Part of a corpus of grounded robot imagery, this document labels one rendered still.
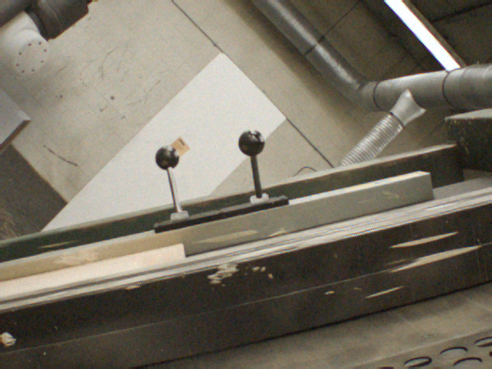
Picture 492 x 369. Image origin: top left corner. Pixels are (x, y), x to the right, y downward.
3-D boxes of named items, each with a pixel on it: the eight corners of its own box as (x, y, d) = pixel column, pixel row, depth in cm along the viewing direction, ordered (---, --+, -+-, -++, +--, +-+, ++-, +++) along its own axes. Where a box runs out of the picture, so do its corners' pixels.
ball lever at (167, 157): (170, 234, 113) (154, 155, 118) (195, 227, 113) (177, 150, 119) (168, 224, 109) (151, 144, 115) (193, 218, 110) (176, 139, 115)
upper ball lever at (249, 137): (245, 203, 115) (234, 127, 107) (270, 198, 115) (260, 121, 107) (250, 218, 112) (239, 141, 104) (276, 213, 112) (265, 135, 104)
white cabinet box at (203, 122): (10, 264, 520) (214, 59, 525) (68, 320, 528) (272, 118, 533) (-7, 281, 460) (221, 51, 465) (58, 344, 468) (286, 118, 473)
